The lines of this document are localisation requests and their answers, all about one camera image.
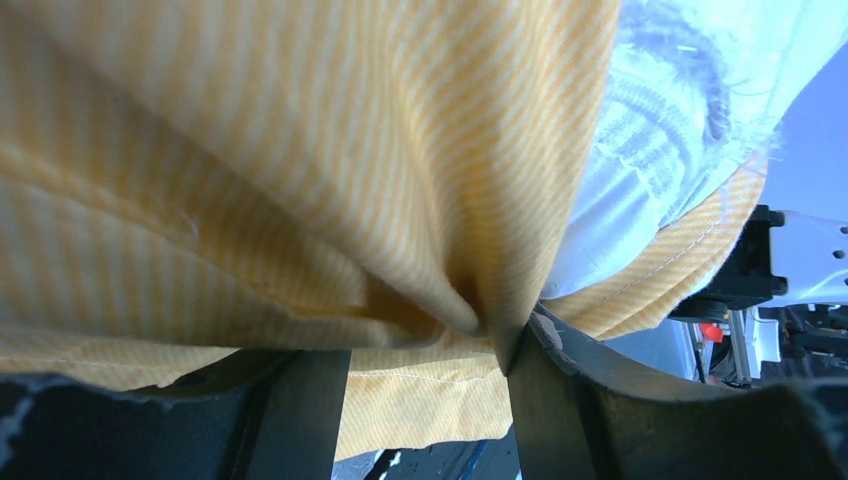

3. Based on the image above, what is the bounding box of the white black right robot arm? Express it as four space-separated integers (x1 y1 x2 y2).
508 205 847 479

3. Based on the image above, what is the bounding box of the white pillow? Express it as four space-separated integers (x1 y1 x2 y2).
540 1 847 300

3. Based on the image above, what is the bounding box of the yellow and blue printed pillowcase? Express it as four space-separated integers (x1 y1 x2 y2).
1 1 764 458

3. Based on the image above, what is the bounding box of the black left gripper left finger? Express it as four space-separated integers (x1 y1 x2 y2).
1 350 350 479

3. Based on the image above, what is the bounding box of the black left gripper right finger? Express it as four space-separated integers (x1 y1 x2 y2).
507 305 847 479

